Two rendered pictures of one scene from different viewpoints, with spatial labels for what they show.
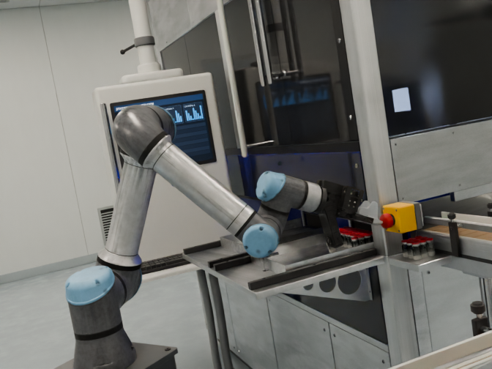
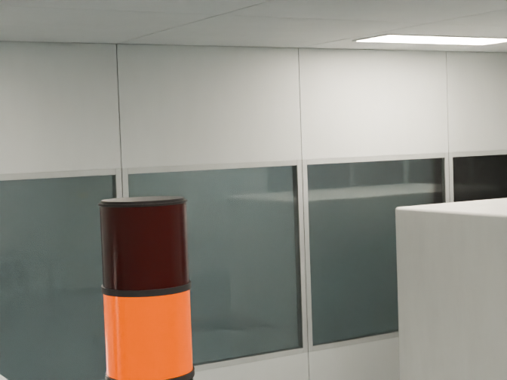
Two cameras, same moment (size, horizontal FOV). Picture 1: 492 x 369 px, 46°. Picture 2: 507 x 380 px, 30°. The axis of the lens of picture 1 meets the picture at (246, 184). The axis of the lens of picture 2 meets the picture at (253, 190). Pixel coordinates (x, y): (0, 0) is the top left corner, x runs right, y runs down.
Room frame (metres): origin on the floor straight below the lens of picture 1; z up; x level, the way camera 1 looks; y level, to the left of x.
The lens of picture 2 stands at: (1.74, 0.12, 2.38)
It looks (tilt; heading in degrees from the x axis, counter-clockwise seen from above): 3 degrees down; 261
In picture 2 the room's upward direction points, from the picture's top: 2 degrees counter-clockwise
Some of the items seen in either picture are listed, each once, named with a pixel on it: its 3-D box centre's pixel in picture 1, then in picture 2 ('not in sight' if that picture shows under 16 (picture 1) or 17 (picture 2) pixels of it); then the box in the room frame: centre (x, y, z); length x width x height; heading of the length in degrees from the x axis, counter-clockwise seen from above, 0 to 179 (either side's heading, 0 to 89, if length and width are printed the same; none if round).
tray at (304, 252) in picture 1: (317, 250); not in sight; (1.73, -0.18, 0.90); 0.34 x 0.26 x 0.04; 111
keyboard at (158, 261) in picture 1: (185, 258); not in sight; (2.31, 0.29, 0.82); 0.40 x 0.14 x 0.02; 107
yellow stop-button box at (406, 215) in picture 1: (401, 217); not in sight; (1.55, -0.40, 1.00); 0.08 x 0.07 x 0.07; 111
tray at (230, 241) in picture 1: (276, 235); not in sight; (2.06, -0.08, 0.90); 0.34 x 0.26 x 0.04; 111
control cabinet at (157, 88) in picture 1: (165, 164); not in sight; (2.51, 0.33, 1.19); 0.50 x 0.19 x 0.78; 107
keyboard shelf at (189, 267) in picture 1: (185, 263); not in sight; (2.33, 0.30, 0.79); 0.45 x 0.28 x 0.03; 107
